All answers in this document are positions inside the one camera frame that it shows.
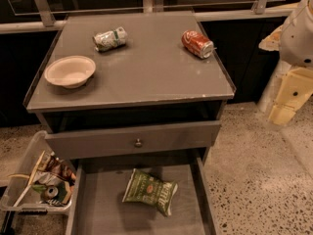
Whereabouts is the white slanted post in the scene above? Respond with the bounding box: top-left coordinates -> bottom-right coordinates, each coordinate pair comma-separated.
257,60 -> 291,115

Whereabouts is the round metal drawer knob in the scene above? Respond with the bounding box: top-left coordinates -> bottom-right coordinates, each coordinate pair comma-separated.
134,139 -> 143,148

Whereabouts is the metal railing with glass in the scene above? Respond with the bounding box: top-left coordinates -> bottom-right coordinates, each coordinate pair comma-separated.
0,0 -> 300,34

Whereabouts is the wooden stick in bin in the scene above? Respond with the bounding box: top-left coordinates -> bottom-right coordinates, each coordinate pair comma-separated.
13,152 -> 45,208

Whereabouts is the clear plastic bin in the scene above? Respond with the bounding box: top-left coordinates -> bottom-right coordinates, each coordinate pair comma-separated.
1,131 -> 73,213

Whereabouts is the beige paper bowl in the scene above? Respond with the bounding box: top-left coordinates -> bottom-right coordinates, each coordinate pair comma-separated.
44,56 -> 96,88

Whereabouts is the brown snack wrapper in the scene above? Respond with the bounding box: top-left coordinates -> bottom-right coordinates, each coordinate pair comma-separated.
32,151 -> 77,194

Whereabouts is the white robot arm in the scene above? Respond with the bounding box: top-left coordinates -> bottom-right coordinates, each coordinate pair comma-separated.
259,0 -> 313,125

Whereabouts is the grey drawer cabinet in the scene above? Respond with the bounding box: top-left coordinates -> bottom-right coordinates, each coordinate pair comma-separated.
22,11 -> 237,164

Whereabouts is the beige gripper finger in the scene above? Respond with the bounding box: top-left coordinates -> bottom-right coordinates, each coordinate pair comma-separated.
258,25 -> 282,51
269,67 -> 313,125

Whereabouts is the grey open middle drawer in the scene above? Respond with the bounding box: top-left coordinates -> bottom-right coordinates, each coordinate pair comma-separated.
66,155 -> 217,235

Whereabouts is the red cola can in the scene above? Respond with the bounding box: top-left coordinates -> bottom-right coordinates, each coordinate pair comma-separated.
181,30 -> 215,59

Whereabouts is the grey upper drawer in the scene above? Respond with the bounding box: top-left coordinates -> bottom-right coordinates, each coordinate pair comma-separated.
46,120 -> 221,160

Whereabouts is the green jalapeno chip bag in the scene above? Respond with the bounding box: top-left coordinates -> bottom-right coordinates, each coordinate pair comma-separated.
122,168 -> 178,216

